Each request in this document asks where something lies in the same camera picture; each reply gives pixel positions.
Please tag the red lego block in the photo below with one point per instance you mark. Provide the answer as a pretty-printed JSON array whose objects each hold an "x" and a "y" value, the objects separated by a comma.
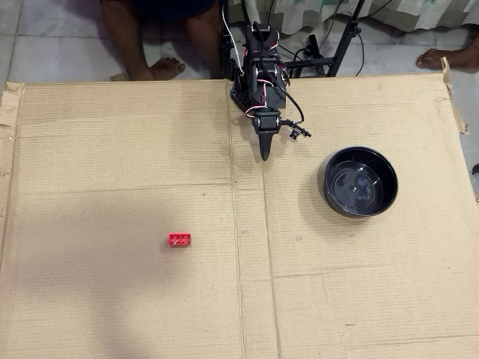
[{"x": 179, "y": 240}]

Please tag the small dark object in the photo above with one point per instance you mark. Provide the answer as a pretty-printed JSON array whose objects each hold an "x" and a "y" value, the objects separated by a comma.
[{"x": 475, "y": 169}]

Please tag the dark shorts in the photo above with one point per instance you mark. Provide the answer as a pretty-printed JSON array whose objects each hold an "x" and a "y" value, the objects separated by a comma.
[{"x": 168, "y": 8}]

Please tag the black metal stand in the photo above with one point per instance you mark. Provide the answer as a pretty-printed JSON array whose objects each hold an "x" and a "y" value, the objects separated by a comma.
[{"x": 338, "y": 52}]

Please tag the bare brown foot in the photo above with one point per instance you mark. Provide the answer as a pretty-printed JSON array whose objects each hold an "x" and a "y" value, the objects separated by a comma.
[{"x": 445, "y": 60}]

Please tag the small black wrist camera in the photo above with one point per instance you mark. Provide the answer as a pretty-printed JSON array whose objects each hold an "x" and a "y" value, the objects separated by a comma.
[{"x": 296, "y": 129}]

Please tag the green white patterned bedsheet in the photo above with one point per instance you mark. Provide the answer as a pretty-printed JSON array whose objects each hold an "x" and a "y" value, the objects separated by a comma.
[{"x": 374, "y": 13}]

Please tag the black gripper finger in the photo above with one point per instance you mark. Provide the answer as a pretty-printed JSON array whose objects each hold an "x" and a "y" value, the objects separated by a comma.
[
  {"x": 263, "y": 144},
  {"x": 269, "y": 144}
]

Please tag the brown corrugated cardboard sheet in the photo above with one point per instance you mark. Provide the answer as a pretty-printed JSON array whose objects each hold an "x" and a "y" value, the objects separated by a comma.
[{"x": 112, "y": 157}]

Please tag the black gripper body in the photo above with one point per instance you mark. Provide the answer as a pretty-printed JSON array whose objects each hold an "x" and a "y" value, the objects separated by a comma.
[{"x": 266, "y": 124}]

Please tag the person left bare leg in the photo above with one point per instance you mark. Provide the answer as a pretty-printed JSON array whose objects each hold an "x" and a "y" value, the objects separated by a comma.
[{"x": 204, "y": 45}]

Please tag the person bare leg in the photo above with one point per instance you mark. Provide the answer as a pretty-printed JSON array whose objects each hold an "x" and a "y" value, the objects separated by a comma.
[
  {"x": 204, "y": 45},
  {"x": 127, "y": 45}
]

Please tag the black round plastic bowl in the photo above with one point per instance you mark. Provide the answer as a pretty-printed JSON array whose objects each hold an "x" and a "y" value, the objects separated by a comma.
[{"x": 355, "y": 187}]

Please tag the person right bare leg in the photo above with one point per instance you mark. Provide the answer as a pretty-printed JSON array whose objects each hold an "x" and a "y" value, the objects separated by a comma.
[{"x": 127, "y": 45}]

